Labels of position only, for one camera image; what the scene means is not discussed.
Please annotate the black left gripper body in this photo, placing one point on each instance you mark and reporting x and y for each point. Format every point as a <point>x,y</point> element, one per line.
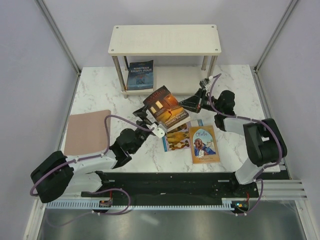
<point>142,134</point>

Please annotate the red cream cover book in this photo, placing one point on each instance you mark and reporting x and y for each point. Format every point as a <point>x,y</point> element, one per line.
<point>165,108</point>

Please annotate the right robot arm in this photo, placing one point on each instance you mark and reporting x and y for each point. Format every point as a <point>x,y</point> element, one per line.
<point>264,143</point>

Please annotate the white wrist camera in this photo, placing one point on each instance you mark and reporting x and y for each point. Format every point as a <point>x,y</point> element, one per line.
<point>206,82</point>
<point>158,130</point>

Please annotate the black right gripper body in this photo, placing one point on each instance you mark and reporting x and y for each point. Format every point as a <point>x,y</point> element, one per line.
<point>205,102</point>

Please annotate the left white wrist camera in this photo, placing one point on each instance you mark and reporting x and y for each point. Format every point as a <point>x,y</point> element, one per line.
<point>158,130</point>

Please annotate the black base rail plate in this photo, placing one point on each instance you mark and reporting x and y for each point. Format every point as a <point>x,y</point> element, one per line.
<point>172,189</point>

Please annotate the dog picture book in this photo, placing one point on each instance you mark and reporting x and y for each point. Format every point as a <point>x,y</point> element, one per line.
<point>179,138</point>

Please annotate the pink file folder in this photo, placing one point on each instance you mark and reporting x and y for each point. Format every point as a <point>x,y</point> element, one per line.
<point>86,133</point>

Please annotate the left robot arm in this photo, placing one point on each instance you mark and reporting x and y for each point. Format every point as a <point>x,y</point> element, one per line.
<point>59,174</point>

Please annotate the Othello book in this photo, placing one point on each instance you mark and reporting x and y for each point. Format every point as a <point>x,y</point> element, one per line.
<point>204,148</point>

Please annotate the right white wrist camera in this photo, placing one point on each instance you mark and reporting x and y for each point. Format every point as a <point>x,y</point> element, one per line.
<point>206,82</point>

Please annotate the white two-tier wooden shelf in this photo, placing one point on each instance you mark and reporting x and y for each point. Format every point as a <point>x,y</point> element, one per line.
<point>167,40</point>

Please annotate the Nineteen Eighty-Four book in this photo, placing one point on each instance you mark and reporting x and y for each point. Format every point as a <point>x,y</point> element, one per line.
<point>140,76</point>

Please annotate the white slotted cable duct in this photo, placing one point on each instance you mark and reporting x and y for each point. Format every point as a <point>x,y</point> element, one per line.
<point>95,204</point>

